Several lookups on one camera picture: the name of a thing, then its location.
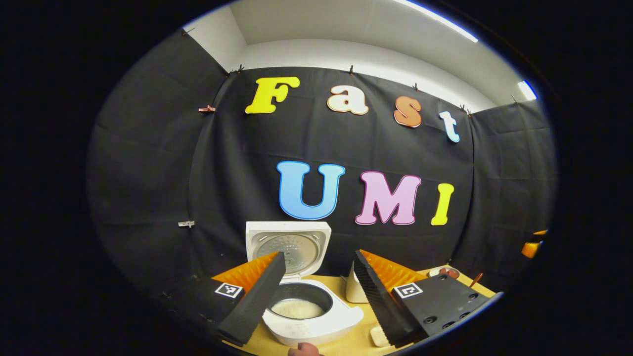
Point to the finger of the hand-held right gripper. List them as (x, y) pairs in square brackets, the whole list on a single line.
[(541, 232), (531, 248)]

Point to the ceiling light strip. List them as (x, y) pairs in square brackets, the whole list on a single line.
[(526, 90)]

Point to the white cloth clip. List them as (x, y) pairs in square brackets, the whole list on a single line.
[(186, 224)]

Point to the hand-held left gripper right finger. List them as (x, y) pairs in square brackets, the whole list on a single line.
[(381, 301)]

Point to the brown wooden spoon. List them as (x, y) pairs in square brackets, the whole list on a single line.
[(476, 280)]

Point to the black backdrop cloth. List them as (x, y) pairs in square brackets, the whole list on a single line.
[(222, 173)]

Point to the row of black cloth clips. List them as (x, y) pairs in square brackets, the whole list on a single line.
[(351, 69)]

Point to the small white plate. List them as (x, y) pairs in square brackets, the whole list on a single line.
[(432, 272)]

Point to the white chopstick holder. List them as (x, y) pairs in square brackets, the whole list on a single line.
[(353, 291)]

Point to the pink cloth clip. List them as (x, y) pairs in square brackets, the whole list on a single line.
[(206, 109)]

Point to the white rice cooker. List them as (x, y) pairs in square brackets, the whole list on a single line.
[(341, 316)]

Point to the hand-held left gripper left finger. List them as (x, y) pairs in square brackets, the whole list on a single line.
[(257, 296)]

